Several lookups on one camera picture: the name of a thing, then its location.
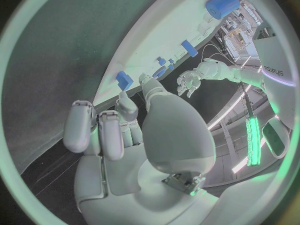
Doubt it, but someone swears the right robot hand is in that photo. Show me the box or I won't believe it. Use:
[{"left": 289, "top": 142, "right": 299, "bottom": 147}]
[{"left": 62, "top": 73, "right": 219, "bottom": 225}]

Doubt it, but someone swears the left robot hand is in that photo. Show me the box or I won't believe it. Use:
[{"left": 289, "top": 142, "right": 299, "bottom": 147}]
[{"left": 175, "top": 69, "right": 203, "bottom": 99}]

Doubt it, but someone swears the wide blue block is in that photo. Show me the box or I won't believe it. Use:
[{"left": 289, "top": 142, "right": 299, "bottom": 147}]
[{"left": 115, "top": 70, "right": 135, "bottom": 92}]

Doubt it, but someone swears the white task board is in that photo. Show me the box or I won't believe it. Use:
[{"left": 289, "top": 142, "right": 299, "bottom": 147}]
[{"left": 92, "top": 0, "right": 240, "bottom": 111}]

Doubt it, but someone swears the blue gear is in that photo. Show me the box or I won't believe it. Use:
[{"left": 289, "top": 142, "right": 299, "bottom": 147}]
[{"left": 151, "top": 65, "right": 168, "bottom": 79}]

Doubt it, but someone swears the blue plug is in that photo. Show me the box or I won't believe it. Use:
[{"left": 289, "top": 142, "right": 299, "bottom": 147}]
[{"left": 180, "top": 39, "right": 199, "bottom": 58}]

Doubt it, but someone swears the blue cylinder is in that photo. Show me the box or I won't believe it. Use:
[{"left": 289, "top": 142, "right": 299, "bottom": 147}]
[{"left": 205, "top": 0, "right": 242, "bottom": 21}]

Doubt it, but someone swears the glowing light bar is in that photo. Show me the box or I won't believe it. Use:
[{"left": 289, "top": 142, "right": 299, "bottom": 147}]
[{"left": 244, "top": 117, "right": 262, "bottom": 167}]

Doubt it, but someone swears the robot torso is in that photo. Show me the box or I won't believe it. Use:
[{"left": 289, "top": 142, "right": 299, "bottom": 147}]
[{"left": 251, "top": 22, "right": 299, "bottom": 130}]

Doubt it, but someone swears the white cable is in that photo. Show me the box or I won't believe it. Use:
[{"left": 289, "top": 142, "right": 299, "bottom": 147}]
[
  {"left": 209, "top": 52, "right": 237, "bottom": 66},
  {"left": 201, "top": 43, "right": 235, "bottom": 65}
]

